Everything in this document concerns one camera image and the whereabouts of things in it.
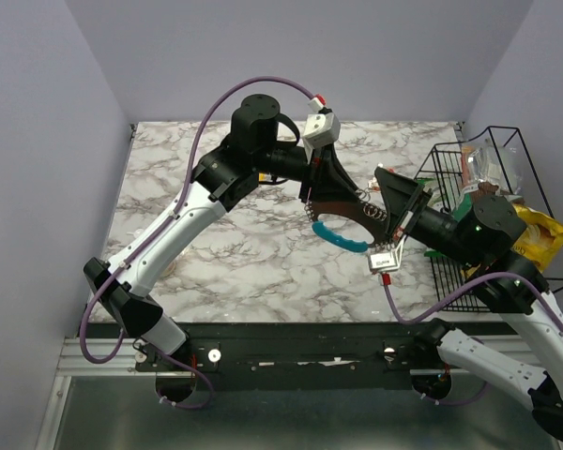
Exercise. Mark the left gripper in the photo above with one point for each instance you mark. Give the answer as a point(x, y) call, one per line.
point(330, 183)

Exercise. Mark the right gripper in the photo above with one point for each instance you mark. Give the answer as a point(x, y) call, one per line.
point(405, 202)

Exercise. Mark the grey curved keyring holder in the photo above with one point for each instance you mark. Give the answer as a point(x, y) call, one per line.
point(367, 215)

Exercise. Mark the blue key tag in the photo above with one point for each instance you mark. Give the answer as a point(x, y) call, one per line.
point(322, 231)

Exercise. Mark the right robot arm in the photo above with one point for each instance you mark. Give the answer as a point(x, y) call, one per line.
point(506, 282)

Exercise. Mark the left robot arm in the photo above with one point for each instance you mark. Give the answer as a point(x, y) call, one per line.
point(261, 140)

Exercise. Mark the green snack packet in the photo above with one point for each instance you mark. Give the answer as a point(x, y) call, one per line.
point(438, 201)

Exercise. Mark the clear snack packet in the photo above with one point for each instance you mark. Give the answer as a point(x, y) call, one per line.
point(497, 165)

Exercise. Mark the yellow chips bag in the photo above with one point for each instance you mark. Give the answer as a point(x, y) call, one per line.
point(542, 238)

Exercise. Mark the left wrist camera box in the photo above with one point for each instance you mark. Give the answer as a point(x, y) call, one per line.
point(320, 130)

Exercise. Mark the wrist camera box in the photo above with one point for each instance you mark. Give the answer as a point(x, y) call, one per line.
point(386, 259)
point(320, 130)

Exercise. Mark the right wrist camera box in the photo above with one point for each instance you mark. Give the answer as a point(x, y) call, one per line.
point(386, 259)

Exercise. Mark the black wire basket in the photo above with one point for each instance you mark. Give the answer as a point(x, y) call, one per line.
point(487, 222)

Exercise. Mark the black mounting rail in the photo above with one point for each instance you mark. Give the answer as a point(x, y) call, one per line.
point(305, 356)

